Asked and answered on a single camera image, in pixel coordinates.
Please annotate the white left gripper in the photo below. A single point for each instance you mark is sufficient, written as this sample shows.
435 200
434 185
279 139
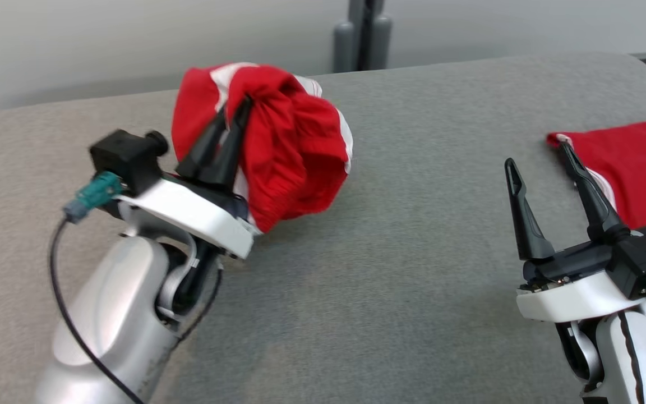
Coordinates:
188 210

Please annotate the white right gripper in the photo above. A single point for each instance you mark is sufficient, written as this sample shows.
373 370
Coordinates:
570 294

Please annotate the red white-striped shorts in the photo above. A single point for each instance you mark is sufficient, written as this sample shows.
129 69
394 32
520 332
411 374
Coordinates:
295 157

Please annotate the red basketball jersey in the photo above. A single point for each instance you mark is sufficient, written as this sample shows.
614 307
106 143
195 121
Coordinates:
642 168

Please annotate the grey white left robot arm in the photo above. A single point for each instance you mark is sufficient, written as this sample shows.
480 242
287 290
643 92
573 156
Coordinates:
110 314

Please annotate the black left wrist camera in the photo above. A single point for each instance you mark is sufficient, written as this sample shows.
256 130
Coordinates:
124 157

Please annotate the grey rounded post foot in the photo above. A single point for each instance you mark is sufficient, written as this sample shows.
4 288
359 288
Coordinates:
381 45
344 50

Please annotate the grey partition post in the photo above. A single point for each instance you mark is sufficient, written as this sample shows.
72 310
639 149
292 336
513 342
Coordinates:
363 22

